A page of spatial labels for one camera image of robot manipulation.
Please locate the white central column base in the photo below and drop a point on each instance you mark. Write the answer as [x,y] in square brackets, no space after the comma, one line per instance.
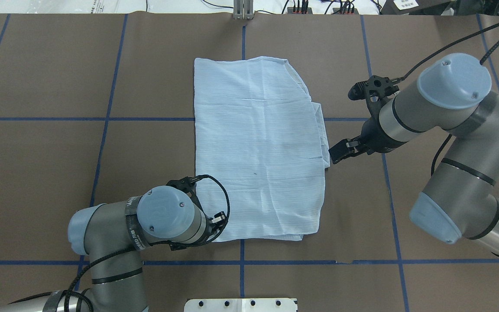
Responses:
[242,305]

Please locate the wrist black camera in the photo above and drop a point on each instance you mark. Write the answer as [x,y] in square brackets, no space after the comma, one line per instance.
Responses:
[186,184]
[375,89]

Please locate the clear plastic bag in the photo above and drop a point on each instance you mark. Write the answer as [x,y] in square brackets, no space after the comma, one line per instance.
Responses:
[110,6]

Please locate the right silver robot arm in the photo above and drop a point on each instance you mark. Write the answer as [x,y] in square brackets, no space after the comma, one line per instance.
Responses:
[454,94]

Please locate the light blue button-up shirt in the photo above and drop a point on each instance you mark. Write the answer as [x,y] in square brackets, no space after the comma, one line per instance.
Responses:
[260,134]

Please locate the black laptop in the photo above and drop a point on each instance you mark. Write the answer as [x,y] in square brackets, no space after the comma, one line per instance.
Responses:
[440,7]

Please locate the aluminium frame post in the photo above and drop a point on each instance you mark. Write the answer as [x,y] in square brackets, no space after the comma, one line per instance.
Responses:
[243,9]

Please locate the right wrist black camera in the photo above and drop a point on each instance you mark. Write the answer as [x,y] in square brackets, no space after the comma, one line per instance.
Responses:
[375,89]

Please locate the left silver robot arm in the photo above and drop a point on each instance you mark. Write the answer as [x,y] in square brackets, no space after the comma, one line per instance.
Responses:
[112,236]

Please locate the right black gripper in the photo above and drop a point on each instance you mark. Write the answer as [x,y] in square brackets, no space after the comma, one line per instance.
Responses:
[373,138]

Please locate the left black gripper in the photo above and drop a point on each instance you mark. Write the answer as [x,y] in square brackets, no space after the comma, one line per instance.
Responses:
[210,234]

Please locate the orange black adapter box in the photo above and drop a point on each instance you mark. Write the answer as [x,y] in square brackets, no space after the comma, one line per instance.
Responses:
[299,9]

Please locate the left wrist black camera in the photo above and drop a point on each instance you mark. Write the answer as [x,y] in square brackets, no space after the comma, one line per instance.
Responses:
[186,184]

